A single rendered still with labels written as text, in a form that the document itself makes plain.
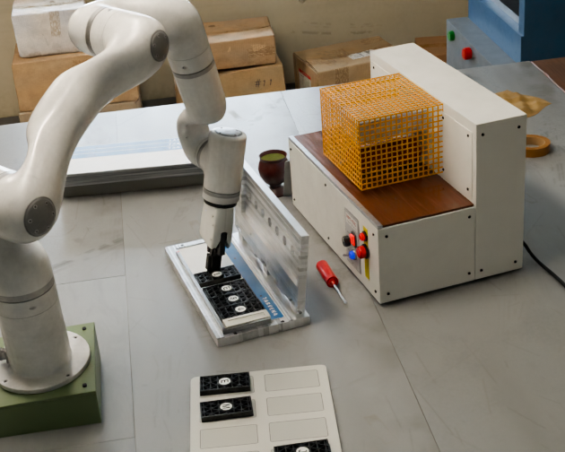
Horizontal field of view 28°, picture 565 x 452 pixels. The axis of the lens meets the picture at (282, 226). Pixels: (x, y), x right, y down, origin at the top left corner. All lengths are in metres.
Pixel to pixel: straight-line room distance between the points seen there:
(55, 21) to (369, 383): 3.64
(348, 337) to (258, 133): 1.16
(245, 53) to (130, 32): 3.52
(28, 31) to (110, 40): 3.46
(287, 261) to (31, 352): 0.60
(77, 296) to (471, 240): 0.90
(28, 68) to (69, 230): 2.70
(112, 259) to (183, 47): 0.69
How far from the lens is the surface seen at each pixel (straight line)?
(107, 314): 2.53
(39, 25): 5.55
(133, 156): 3.07
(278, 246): 2.48
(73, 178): 3.09
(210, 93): 2.34
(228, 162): 2.44
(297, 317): 2.40
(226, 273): 2.56
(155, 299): 2.56
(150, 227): 2.88
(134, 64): 2.09
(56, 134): 2.05
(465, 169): 2.45
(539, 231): 2.76
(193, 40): 2.27
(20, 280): 2.09
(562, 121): 3.39
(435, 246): 2.44
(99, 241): 2.84
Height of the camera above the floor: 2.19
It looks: 27 degrees down
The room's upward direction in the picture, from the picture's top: 5 degrees counter-clockwise
